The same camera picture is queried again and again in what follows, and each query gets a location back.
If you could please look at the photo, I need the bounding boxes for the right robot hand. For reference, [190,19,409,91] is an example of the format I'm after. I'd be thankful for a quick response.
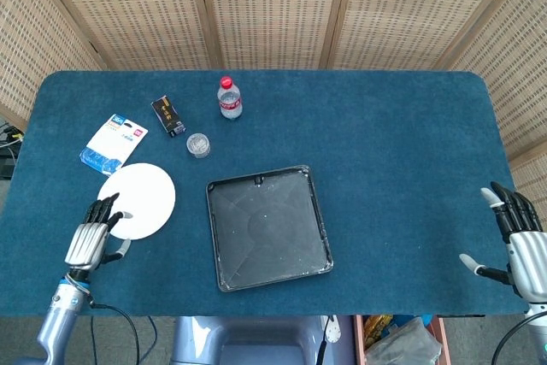
[459,180,547,303]

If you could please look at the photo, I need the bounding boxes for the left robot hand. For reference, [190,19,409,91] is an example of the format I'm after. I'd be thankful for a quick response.
[63,191,132,273]

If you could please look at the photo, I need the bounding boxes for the white round plate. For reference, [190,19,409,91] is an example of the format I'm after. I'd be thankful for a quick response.
[97,162,177,241]

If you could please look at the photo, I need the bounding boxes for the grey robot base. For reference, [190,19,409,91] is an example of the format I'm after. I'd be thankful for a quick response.
[170,315,332,365]

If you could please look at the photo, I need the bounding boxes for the black square tray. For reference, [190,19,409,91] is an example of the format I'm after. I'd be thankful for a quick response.
[205,164,334,293]

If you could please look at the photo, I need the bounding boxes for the white and blue packet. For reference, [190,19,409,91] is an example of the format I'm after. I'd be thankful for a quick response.
[79,113,149,178]

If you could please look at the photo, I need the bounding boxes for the red storage crate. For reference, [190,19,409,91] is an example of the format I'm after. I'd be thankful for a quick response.
[352,315,450,365]

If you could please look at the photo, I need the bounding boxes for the small clear round jar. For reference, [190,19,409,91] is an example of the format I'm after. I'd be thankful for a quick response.
[185,132,211,160]

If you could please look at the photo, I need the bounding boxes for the black rectangular box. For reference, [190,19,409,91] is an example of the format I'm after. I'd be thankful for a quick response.
[150,95,188,139]

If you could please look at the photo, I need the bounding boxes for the grey plastic bag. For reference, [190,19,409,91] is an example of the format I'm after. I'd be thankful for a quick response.
[365,316,442,365]

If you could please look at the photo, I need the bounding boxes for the blue table cloth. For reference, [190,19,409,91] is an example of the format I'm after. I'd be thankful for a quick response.
[0,69,531,318]

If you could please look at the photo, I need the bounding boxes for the yellow printed package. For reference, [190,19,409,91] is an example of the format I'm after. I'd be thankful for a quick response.
[362,315,394,340]

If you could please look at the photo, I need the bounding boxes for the clear plastic water bottle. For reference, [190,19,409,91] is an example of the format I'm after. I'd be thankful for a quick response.
[217,75,244,121]

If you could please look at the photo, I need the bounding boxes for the white hanging tag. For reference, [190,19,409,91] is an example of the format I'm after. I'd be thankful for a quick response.
[323,315,342,345]

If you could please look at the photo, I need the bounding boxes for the woven folding screen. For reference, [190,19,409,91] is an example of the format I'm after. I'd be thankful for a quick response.
[0,0,547,233]

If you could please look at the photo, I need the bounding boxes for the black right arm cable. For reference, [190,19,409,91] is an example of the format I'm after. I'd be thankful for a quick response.
[490,309,547,365]

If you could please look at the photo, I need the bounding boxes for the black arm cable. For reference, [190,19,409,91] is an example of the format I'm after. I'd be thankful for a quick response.
[490,309,547,365]
[88,301,142,365]

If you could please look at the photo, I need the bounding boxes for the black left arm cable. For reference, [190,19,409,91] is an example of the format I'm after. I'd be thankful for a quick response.
[88,301,142,365]

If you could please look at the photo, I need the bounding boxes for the black equipment with cables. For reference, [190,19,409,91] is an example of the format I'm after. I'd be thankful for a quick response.
[0,115,23,181]

